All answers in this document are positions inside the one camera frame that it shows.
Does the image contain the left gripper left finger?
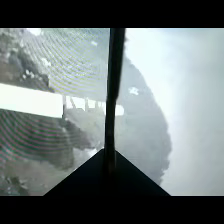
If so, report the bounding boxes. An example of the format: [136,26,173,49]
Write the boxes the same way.
[44,148,110,196]

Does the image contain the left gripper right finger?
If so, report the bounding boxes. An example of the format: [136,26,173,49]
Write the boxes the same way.
[108,149,171,196]

